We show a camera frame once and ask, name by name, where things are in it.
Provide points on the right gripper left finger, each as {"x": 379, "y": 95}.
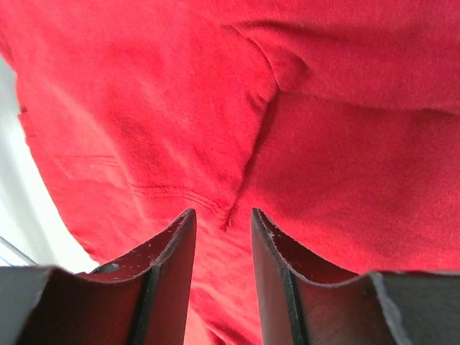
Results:
{"x": 139, "y": 298}

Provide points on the dark red t shirt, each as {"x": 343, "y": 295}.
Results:
{"x": 339, "y": 119}

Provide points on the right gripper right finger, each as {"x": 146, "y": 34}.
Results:
{"x": 304, "y": 299}

